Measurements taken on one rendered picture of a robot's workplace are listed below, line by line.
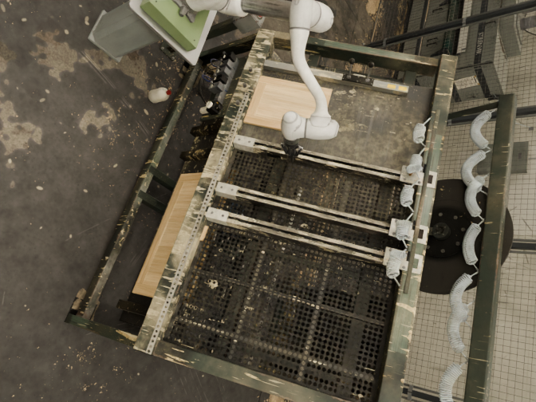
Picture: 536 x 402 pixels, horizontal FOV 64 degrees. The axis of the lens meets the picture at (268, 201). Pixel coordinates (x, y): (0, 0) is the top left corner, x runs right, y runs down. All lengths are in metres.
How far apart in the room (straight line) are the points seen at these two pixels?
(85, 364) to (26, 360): 0.38
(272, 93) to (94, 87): 1.21
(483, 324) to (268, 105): 1.78
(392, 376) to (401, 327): 0.23
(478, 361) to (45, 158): 2.73
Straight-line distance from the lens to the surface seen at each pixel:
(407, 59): 3.05
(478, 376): 2.60
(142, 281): 2.96
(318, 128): 2.18
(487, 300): 2.68
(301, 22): 2.22
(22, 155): 2.93
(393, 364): 2.23
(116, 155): 3.20
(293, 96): 2.84
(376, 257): 2.33
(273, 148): 2.60
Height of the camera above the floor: 2.73
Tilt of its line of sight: 40 degrees down
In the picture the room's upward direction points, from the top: 89 degrees clockwise
